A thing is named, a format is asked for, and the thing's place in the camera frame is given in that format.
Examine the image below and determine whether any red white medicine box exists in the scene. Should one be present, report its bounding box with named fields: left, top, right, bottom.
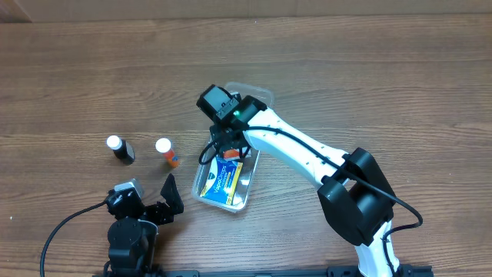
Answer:
left=222, top=147, right=251, bottom=161

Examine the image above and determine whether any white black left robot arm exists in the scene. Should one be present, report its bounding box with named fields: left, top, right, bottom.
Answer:
left=102, top=174, right=184, bottom=277

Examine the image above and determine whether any blue yellow VapoDrops packet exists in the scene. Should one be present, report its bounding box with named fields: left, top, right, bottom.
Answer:
left=199, top=158, right=243, bottom=205

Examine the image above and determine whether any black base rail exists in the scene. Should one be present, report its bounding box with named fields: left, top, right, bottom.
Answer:
left=164, top=265, right=434, bottom=277

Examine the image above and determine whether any dark bottle white cap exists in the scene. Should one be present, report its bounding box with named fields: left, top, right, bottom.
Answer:
left=106, top=135, right=135, bottom=165

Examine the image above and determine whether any orange tube white cap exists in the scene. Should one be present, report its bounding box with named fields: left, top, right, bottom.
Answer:
left=155, top=138, right=180, bottom=168

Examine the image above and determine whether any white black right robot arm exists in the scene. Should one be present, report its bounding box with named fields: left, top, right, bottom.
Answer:
left=198, top=95, right=400, bottom=276

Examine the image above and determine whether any clear plastic container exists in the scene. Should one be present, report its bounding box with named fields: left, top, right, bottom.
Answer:
left=191, top=81, right=275, bottom=214

